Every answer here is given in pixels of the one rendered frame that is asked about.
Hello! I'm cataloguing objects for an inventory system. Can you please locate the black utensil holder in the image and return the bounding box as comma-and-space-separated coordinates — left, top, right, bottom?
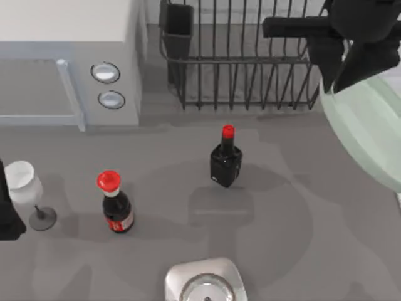
159, 1, 195, 61

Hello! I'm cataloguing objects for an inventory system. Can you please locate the large round microwave knob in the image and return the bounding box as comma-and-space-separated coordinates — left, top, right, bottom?
90, 61, 122, 85

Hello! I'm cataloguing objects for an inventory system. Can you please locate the black square bottle red cap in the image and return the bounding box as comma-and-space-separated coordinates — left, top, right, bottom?
209, 124, 245, 189

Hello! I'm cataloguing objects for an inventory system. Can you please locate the pale microwave oven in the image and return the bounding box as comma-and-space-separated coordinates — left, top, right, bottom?
0, 0, 148, 133

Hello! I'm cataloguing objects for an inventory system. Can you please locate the pale blue microwave door handle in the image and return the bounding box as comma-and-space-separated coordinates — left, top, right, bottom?
55, 58, 86, 133

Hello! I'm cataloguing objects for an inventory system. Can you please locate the dark wire dish rack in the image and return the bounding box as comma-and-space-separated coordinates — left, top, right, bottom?
158, 0, 326, 112

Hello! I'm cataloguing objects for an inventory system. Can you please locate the silver square tray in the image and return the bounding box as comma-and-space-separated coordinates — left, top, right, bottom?
164, 256, 249, 301

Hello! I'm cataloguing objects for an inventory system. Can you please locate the microwave glass door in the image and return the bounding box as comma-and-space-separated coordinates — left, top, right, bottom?
0, 58, 79, 127

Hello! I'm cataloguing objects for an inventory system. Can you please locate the dark cola bottle red cap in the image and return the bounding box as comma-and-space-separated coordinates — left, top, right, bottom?
96, 170, 136, 235

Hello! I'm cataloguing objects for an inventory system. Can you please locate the small round microwave knob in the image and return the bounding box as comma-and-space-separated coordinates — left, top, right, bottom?
97, 90, 127, 110

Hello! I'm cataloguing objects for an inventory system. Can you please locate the white wine glass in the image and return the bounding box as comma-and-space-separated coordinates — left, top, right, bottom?
4, 160, 58, 232

